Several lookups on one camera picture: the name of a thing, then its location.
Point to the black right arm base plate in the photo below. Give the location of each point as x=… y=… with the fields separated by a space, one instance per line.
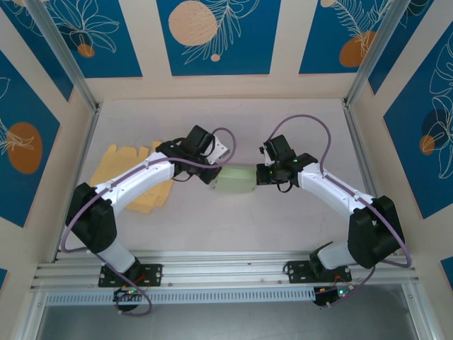
x=297 y=272

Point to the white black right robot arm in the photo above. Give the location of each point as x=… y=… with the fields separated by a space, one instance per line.
x=329 y=187

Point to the small electronics board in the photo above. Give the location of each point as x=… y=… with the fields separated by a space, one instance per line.
x=127 y=293
x=329 y=295

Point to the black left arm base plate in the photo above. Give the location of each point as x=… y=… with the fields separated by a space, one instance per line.
x=155 y=274

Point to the aluminium frame post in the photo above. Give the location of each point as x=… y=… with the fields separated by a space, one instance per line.
x=373 y=53
x=69 y=60

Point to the aluminium side rail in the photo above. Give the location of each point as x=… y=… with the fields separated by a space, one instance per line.
x=357 y=141
x=87 y=141

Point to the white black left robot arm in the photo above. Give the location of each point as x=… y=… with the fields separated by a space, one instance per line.
x=134 y=177

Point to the aluminium mounting rail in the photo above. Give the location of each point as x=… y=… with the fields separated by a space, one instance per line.
x=219 y=269

